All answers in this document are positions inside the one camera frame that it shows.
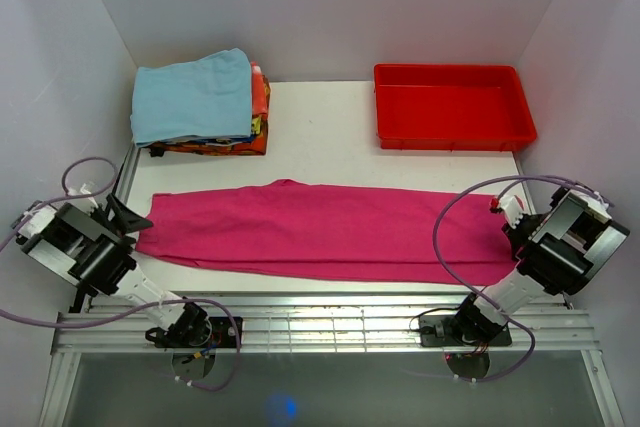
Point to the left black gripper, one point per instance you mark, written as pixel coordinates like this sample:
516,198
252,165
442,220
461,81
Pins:
124,221

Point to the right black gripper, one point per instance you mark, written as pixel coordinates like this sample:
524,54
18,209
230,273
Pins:
515,233

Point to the pink trousers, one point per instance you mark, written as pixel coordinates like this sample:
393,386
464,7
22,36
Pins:
329,232

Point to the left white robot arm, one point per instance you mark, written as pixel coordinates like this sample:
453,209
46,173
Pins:
91,248

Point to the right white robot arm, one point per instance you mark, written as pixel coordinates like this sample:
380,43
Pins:
558,252

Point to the folded orange patterned trousers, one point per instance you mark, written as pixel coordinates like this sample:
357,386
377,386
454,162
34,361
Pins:
253,145

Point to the red plastic tray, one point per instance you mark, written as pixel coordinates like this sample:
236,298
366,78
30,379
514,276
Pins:
451,108

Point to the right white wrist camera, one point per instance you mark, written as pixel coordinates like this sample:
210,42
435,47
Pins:
511,207

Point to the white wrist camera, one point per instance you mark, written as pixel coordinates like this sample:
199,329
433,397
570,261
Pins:
82,197
511,207

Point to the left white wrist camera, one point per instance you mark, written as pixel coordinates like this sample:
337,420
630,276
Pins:
82,197

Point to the aluminium rail frame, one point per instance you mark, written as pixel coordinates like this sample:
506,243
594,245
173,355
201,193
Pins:
322,353

